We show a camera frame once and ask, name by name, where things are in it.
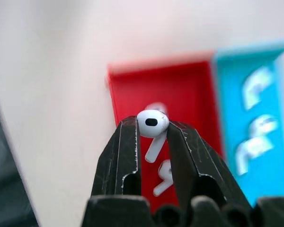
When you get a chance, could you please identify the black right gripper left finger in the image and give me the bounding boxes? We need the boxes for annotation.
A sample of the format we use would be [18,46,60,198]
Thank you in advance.
[90,115,142,197]

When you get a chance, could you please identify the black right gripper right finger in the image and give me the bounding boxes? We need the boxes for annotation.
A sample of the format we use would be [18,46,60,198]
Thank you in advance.
[166,120,251,209]

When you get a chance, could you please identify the white earbud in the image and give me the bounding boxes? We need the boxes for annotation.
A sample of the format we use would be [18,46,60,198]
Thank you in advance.
[241,66,274,111]
[136,109,169,163]
[152,159,174,197]
[235,115,279,176]

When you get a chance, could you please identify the blue tray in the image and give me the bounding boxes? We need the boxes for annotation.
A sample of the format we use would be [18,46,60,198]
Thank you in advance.
[213,40,284,208]

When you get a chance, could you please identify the red tray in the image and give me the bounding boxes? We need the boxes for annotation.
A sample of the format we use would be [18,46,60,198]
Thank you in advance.
[106,50,224,213]

